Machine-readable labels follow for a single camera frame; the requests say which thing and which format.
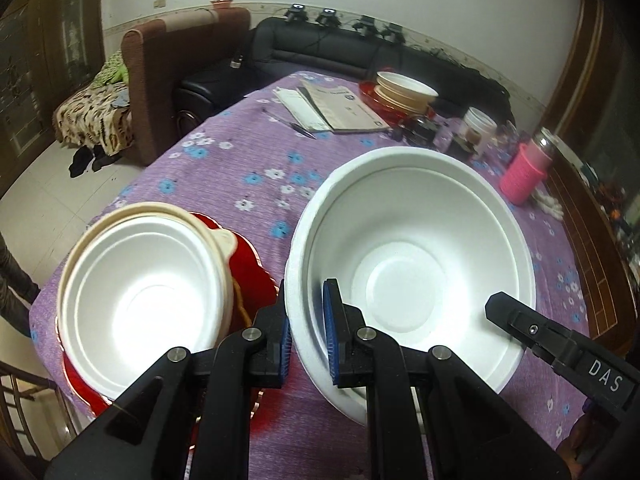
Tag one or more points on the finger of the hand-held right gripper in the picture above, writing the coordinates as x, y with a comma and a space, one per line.
517, 317
545, 357

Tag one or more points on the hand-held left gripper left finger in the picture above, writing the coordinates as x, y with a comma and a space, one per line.
286, 355

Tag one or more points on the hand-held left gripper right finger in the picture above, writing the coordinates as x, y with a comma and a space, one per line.
330, 340

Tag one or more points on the red plate with white sticker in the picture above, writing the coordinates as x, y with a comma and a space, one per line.
247, 265

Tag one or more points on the white foam bowl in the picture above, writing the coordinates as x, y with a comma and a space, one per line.
425, 240
150, 300
405, 85

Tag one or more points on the beige plastic bowl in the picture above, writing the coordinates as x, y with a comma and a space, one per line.
222, 240
400, 102

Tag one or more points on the white work glove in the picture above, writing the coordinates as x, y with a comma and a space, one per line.
547, 205

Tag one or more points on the wooden brick-pattern counter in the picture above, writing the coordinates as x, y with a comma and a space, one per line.
595, 210

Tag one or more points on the pink knit-sleeved bottle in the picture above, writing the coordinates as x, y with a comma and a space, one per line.
522, 175

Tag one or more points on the dark jar with brown lid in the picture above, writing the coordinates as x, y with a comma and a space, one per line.
457, 145

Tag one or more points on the purple floral tablecloth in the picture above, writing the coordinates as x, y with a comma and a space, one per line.
225, 175

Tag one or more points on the white plastic jar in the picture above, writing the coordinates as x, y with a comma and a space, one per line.
480, 122

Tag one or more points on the short dark jar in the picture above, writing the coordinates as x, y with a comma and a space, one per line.
419, 131

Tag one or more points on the dark pen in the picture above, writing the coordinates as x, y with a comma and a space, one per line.
302, 130

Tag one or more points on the printed booklet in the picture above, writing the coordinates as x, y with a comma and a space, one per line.
345, 107

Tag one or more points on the white paper sheet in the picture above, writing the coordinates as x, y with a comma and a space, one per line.
295, 105

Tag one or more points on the red scalloped plate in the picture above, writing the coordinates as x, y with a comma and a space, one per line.
371, 102

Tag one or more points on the black cloth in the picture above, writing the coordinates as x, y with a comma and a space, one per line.
92, 161

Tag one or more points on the black leather sofa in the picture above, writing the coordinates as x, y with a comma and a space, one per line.
320, 45

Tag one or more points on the brown armchair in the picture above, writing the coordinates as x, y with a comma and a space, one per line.
150, 85

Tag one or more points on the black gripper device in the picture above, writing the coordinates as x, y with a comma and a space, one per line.
392, 33
327, 16
365, 25
296, 12

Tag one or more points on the patterned blanket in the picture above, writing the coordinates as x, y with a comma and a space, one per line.
90, 110

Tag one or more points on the small red object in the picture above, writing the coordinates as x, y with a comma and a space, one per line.
222, 3

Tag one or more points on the wooden glass-door cabinet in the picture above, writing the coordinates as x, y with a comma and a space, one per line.
50, 35

